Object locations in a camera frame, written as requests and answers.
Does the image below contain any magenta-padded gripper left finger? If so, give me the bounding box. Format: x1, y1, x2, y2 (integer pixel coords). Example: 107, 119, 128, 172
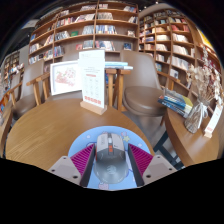
47, 143, 98, 188

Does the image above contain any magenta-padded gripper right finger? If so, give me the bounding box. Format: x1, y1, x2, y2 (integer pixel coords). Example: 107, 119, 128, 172
127, 143, 178, 187

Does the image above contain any grey and white computer mouse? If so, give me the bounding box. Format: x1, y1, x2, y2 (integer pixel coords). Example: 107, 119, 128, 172
93, 132, 130, 185

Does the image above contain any round blue cartoon mouse pad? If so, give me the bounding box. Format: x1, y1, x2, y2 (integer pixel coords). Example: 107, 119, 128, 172
67, 125, 152, 191

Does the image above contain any brown armchair with wooden arms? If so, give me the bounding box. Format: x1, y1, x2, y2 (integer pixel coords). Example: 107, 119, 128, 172
11, 61, 51, 121
114, 49, 176, 118
39, 66, 118, 111

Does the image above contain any stack of colourful books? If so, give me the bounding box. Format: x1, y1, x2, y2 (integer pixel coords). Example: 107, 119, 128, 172
157, 88, 194, 119

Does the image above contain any glass vase with beige flowers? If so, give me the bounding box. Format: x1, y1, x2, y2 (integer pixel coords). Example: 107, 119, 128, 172
183, 46, 223, 134

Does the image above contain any small white and red sign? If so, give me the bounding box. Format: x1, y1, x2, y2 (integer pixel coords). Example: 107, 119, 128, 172
203, 104, 224, 139

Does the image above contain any white sign on wooden stand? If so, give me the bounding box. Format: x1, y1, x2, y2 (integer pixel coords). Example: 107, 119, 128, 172
78, 49, 108, 116

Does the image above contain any white framed floral picture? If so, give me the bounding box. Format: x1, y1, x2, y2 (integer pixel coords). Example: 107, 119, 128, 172
49, 59, 83, 97

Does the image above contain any teal book stack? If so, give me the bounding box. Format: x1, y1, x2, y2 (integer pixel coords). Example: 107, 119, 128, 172
104, 61, 134, 71

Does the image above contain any distant wooden bookshelf unit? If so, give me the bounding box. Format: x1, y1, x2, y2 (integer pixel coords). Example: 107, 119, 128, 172
1, 51, 21, 84

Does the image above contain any curved wooden bookshelf unit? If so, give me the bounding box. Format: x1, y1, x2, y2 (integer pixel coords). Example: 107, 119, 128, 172
138, 9, 223, 98

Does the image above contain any wide wooden bookshelf unit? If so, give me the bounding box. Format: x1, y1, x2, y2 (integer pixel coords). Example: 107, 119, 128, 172
28, 1, 139, 66

